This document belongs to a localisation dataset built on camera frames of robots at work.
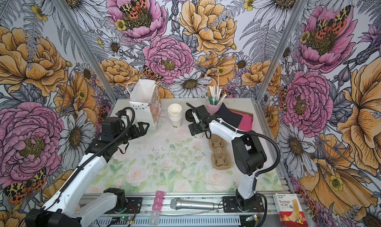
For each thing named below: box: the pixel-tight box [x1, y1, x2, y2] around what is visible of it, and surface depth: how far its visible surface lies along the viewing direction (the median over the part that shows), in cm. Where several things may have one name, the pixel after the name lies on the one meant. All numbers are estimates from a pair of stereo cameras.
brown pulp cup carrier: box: [208, 134, 232, 171], surface depth 89 cm
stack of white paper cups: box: [167, 103, 183, 129], surface depth 96 cm
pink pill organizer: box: [148, 190, 165, 226], surface depth 74 cm
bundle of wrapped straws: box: [204, 74, 228, 106], surface depth 104 cm
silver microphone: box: [169, 198, 219, 211], surface depth 73 cm
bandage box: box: [272, 193, 309, 227], surface depth 71 cm
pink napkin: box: [230, 110, 254, 132], surface depth 105 cm
